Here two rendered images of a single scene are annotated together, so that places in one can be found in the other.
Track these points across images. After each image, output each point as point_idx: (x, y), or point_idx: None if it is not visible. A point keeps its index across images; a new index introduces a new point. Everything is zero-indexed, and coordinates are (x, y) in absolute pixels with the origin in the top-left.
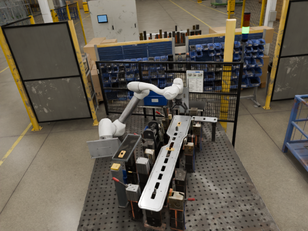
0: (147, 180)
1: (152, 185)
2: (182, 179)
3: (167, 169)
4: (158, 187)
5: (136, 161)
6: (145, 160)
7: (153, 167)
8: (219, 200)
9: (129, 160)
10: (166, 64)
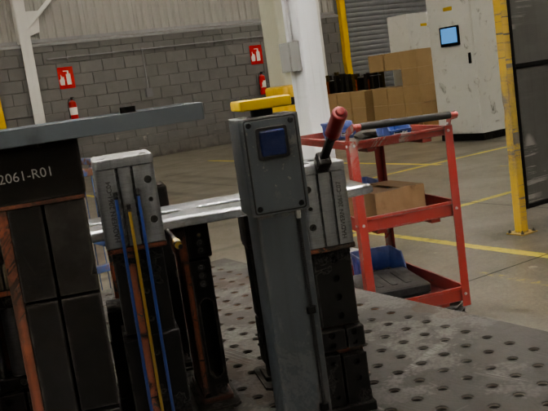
0: (209, 210)
1: (227, 205)
2: (159, 182)
3: (92, 221)
4: (230, 199)
5: (138, 153)
6: (117, 153)
7: (94, 232)
8: (108, 329)
9: (90, 232)
10: None
